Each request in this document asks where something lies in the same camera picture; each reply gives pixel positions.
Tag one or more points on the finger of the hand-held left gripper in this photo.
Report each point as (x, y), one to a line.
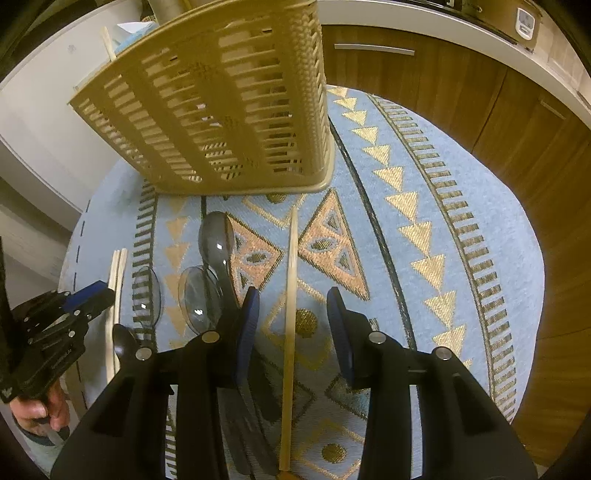
(104, 297)
(85, 295)

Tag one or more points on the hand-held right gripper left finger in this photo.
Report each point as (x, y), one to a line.
(248, 323)

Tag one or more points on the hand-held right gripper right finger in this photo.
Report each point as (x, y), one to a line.
(339, 332)

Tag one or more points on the black spoon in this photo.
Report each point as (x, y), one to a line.
(123, 339)

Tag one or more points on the dark grey translucent spoon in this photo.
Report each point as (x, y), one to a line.
(216, 240)

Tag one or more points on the yellow plastic utensil basket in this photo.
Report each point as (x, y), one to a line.
(217, 101)

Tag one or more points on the person's left forearm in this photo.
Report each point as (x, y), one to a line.
(39, 454)

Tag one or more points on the person's left hand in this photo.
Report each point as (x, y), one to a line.
(44, 413)

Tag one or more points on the blue patterned tablecloth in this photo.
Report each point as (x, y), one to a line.
(415, 277)

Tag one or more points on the blue tissue pack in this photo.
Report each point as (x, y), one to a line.
(134, 34)

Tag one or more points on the wooden cabinet door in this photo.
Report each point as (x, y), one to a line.
(535, 152)
(415, 78)

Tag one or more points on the white kitchen countertop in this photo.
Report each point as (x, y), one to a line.
(438, 23)

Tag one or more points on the beige rice cooker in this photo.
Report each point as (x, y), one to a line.
(524, 21)

